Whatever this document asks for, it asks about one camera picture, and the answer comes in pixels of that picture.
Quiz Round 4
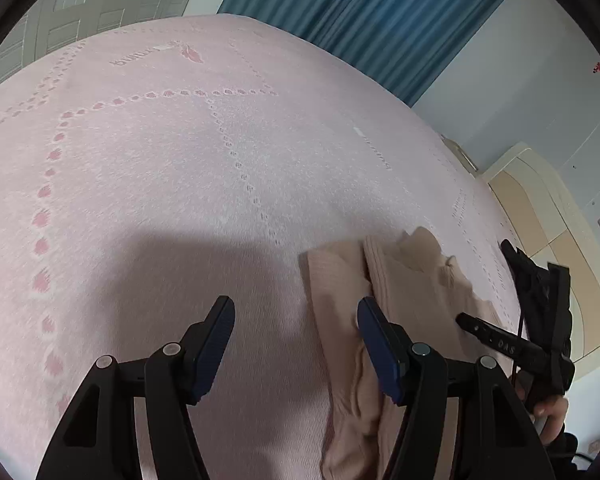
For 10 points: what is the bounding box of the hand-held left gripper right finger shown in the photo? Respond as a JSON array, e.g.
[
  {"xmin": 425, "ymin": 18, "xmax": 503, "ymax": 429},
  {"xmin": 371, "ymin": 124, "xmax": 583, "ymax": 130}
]
[{"xmin": 356, "ymin": 296, "xmax": 556, "ymax": 480}]

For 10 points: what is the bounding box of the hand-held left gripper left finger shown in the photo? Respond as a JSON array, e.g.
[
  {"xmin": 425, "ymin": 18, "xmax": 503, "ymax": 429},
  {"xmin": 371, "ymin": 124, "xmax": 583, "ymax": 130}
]
[{"xmin": 35, "ymin": 296, "xmax": 236, "ymax": 480}]

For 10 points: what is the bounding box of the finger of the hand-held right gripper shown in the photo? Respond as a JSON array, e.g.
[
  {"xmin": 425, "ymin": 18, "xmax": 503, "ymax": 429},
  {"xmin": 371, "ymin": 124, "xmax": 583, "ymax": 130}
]
[
  {"xmin": 547, "ymin": 261, "xmax": 574, "ymax": 357},
  {"xmin": 456, "ymin": 312, "xmax": 537, "ymax": 361}
]

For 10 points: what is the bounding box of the pink knitted sweater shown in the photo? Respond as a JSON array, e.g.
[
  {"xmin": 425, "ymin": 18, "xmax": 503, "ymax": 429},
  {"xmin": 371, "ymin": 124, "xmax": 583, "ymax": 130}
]
[{"xmin": 300, "ymin": 226, "xmax": 523, "ymax": 480}]

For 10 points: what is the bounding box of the person's right hand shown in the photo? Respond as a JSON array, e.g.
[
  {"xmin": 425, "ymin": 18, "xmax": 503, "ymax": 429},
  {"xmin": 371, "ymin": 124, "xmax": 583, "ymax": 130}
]
[{"xmin": 527, "ymin": 394, "xmax": 569, "ymax": 447}]

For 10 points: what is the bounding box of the black puffer jacket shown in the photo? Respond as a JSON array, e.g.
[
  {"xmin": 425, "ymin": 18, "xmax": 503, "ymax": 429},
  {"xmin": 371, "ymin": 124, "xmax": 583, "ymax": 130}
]
[{"xmin": 500, "ymin": 239, "xmax": 553, "ymax": 346}]

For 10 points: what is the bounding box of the cream bed headboard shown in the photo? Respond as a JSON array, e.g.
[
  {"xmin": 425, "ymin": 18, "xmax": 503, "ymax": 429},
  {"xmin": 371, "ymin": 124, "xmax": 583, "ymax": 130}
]
[{"xmin": 482, "ymin": 142, "xmax": 600, "ymax": 376}]

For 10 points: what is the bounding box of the pink patterned bed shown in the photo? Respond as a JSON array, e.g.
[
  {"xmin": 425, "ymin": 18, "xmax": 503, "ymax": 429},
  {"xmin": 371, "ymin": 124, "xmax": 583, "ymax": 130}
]
[{"xmin": 0, "ymin": 12, "xmax": 531, "ymax": 480}]

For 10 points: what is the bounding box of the blue curtain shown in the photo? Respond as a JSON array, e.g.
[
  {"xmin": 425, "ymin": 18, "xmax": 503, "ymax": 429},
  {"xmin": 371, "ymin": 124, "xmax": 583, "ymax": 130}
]
[{"xmin": 217, "ymin": 0, "xmax": 526, "ymax": 108}]

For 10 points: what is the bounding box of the white wardrobe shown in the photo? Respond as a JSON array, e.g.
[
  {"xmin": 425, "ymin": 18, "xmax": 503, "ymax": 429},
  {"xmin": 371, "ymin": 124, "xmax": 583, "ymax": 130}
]
[{"xmin": 0, "ymin": 0, "xmax": 248, "ymax": 96}]

